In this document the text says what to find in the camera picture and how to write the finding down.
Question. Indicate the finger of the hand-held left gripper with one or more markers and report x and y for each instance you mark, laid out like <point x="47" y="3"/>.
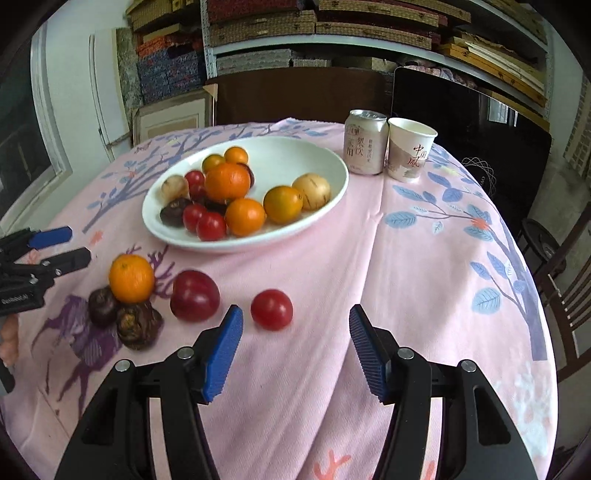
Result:
<point x="69" y="261"/>
<point x="51" y="236"/>

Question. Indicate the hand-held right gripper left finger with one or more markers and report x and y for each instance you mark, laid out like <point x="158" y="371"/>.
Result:
<point x="226" y="350"/>

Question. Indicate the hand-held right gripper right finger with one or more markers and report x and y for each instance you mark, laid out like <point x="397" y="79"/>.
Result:
<point x="364" y="355"/>

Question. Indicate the dark purple water chestnut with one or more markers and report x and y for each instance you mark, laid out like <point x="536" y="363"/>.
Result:
<point x="173" y="214"/>
<point x="137" y="324"/>
<point x="102" y="304"/>

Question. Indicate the red cherry tomato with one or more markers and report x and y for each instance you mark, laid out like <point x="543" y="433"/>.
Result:
<point x="198" y="192"/>
<point x="193" y="216"/>
<point x="194" y="177"/>
<point x="272" y="309"/>
<point x="211" y="226"/>

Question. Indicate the large orange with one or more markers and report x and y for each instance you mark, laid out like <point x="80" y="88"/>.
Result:
<point x="131" y="278"/>
<point x="227" y="181"/>
<point x="245" y="216"/>

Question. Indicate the pale yellow speckled fruit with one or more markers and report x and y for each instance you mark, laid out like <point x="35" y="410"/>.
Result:
<point x="174" y="188"/>

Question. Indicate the white oval plate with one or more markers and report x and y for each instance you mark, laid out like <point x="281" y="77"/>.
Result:
<point x="295" y="226"/>

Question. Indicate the small yellow-orange citrus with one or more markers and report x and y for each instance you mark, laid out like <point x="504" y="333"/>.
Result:
<point x="212" y="162"/>
<point x="236" y="155"/>
<point x="282" y="204"/>

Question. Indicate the pale yellow streaked fruit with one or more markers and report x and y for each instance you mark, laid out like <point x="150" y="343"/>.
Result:
<point x="311" y="190"/>

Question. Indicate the person's left hand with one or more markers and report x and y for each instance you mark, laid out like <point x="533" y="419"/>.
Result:
<point x="9" y="344"/>

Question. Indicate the white framed window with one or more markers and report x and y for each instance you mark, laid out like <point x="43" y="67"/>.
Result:
<point x="27" y="152"/>

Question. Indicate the pink deer print tablecloth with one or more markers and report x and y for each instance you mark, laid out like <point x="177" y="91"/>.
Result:
<point x="323" y="277"/>

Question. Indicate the white board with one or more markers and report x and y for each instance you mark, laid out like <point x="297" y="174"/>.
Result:
<point x="104" y="92"/>

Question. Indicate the beige framed picture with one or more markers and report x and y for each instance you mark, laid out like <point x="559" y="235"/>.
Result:
<point x="171" y="120"/>

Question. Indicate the grey stone slab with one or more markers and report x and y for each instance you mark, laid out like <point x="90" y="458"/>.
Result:
<point x="127" y="69"/>

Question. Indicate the stack of blue patterned boxes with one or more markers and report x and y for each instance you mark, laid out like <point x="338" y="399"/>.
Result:
<point x="171" y="74"/>

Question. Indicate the white drink can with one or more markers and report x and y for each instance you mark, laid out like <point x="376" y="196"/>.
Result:
<point x="364" y="147"/>

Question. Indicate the printed paper cup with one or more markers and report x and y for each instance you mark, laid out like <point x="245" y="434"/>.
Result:
<point x="408" y="152"/>

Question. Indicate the round black stool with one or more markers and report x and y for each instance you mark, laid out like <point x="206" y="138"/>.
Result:
<point x="542" y="240"/>

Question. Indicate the dark wooden chair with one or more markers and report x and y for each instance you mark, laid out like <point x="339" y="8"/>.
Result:
<point x="570" y="295"/>

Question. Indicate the black glossy panel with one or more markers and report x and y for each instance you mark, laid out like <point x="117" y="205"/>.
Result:
<point x="485" y="138"/>

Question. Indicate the dark brown wooden board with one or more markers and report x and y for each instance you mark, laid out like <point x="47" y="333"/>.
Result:
<point x="295" y="97"/>

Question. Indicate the stack of woven boxes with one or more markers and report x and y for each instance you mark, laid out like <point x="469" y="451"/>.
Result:
<point x="258" y="32"/>

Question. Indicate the white metal shelf rack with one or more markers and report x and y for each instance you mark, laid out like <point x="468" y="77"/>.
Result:
<point x="351" y="50"/>

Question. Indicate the stack of wooden frames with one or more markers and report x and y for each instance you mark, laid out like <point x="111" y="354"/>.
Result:
<point x="498" y="60"/>

